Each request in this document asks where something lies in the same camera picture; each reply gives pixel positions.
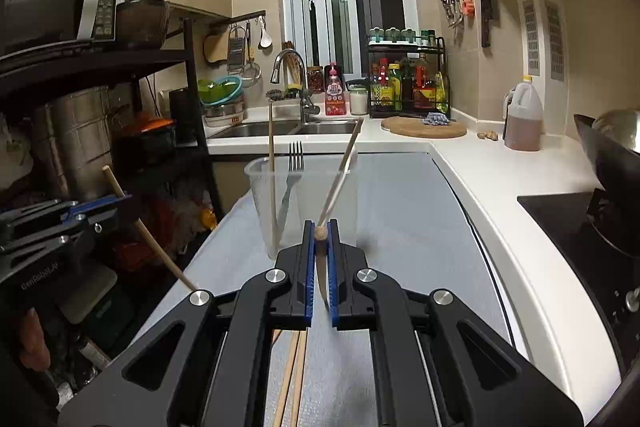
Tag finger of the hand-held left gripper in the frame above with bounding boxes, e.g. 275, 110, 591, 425
0, 194, 134, 229
0, 199, 132, 269

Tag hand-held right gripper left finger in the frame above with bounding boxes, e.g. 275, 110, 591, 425
57, 220, 317, 427

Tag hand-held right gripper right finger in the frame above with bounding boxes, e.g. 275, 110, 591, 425
325, 219, 586, 427

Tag tan wooden chopstick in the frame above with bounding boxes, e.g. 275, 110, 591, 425
267, 101, 277, 253
101, 165, 198, 293
315, 228, 331, 308
316, 119, 363, 228

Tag clear plastic utensil container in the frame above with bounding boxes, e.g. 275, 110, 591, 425
244, 156, 360, 260

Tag white handled metal fork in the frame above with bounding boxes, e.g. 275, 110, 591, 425
274, 141, 306, 238

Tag person's left hand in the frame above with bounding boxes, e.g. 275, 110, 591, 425
19, 306, 52, 374

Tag large steel pot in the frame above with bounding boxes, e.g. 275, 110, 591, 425
32, 87, 118, 208

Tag black pot orange lid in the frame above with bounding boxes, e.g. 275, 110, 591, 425
117, 114, 177, 158

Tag grey table mat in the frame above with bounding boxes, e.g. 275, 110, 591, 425
180, 152, 516, 427

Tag black canister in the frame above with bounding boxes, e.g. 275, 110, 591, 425
169, 88, 201, 145

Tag black metal shelf rack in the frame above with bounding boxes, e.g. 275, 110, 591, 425
0, 4, 267, 268

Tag steel basin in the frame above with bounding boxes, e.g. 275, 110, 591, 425
202, 102, 246, 128

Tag steel sink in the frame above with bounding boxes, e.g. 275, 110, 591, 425
207, 118, 363, 138

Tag green plastic bowls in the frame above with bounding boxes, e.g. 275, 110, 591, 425
198, 76, 244, 106

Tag chrome faucet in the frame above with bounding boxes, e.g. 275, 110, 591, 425
270, 48, 321, 124

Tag round wooden cutting board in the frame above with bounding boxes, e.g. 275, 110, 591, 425
381, 115, 468, 139

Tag white jar black lid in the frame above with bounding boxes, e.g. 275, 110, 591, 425
348, 83, 369, 116

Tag red dish soap bottle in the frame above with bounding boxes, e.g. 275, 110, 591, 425
324, 63, 347, 116

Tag brown bowl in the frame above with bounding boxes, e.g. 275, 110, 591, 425
116, 0, 170, 50

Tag hanging wooden board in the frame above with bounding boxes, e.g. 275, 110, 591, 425
204, 29, 232, 65

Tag hanging mesh strainer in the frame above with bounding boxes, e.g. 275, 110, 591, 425
241, 24, 262, 88

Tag red capped sauce bottle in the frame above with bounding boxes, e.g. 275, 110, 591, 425
372, 58, 392, 112

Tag metal grater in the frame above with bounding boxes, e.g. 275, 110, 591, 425
227, 24, 246, 75

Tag green yellow sauce bottle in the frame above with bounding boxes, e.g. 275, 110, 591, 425
389, 63, 403, 112

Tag dark sauce bottle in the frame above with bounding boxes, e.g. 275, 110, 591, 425
401, 59, 416, 110

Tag red label sauce bottle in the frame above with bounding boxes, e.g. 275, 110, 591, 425
414, 54, 437, 110

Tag yellow seasoning bottle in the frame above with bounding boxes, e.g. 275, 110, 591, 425
434, 72, 449, 114

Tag black gas stove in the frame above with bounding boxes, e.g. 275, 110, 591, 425
517, 189, 640, 373

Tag plastic oil jug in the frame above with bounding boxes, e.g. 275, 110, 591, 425
502, 75, 544, 152

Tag row of spice jars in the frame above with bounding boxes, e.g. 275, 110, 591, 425
370, 27, 436, 46

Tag black wok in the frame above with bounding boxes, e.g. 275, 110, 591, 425
572, 113, 640, 208

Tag hanging cleaver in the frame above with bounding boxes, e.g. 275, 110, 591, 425
479, 0, 496, 48

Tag steel wok lid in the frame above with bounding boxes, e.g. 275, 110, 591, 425
592, 108, 640, 154

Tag black wire spice rack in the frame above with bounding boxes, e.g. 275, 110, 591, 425
367, 36, 451, 120

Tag narrow wall vent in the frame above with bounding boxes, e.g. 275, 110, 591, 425
522, 0, 541, 74

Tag wide wall vent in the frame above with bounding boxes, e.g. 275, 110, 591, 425
544, 0, 565, 82

